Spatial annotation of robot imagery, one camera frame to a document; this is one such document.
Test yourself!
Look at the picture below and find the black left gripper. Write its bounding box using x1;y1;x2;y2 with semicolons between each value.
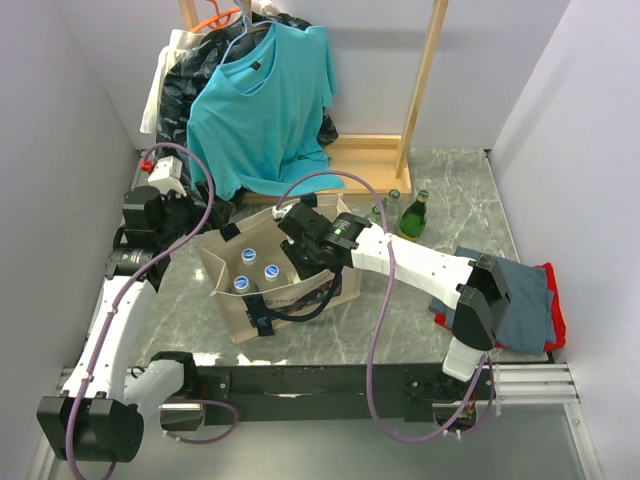
155;180;234;246

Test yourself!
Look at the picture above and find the cream canvas tote bag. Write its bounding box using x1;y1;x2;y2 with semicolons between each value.
198;208;362;343

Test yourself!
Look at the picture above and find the green Perrier lemon bottle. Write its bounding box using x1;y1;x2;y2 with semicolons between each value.
397;190;429;242

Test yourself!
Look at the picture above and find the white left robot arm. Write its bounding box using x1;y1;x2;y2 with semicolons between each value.
37;186;229;463

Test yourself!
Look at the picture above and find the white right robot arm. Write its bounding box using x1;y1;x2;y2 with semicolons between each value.
272;202;511;398

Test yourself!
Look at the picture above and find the blue-cap water bottle front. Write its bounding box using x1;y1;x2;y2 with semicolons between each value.
264;264;287;289

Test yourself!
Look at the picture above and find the blue-cap water bottle rear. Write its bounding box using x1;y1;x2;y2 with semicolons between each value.
241;248;260;276

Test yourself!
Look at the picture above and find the blue-cap water bottle labelled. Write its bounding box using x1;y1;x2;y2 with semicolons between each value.
231;275;259;295

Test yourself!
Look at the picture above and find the wooden clothes rack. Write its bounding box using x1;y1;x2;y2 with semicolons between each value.
177;0;450;206

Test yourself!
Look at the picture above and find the turquoise t-shirt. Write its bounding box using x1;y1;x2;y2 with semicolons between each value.
187;24;344;200

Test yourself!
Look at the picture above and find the folded red garment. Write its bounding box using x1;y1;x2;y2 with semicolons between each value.
534;262;567;352

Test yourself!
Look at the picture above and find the dark leaf-print shirt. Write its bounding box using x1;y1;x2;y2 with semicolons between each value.
141;13;339;187

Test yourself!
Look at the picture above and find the cream hanging garment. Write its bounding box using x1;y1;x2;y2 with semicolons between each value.
139;29;204;135

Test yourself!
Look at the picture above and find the orange clothes hanger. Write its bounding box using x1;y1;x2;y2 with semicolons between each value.
190;0;242;33

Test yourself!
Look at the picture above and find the light blue clothes hanger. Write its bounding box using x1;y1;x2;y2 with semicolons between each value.
218;1;278;66

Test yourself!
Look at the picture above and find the folded grey-blue garment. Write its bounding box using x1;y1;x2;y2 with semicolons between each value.
429;247;556;356

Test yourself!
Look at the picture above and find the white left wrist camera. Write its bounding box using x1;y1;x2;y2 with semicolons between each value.
140;156;187;197

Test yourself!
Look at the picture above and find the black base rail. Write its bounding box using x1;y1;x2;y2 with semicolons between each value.
170;363;471;422

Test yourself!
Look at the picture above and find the aluminium extrusion rail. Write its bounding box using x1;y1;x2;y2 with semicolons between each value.
494;363;580;405

